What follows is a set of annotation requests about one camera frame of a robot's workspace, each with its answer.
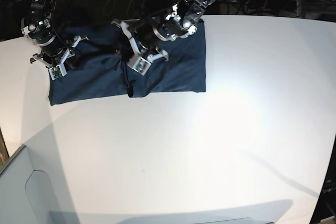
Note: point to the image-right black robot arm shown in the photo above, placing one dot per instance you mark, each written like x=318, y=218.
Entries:
x=176, y=19

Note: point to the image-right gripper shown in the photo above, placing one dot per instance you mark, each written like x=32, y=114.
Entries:
x=147, y=42

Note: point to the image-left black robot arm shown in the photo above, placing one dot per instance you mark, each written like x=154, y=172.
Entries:
x=41, y=28

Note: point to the grey partition panel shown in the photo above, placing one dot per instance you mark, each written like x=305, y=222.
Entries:
x=32, y=195

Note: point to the dark blue T-shirt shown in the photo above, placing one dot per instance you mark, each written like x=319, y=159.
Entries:
x=101, y=70

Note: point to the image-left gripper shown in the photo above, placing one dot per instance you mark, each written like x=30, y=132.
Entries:
x=56, y=51

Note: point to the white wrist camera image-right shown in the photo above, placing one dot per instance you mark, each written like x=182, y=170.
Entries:
x=139, y=64

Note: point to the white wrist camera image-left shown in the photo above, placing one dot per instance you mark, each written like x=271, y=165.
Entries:
x=57, y=72

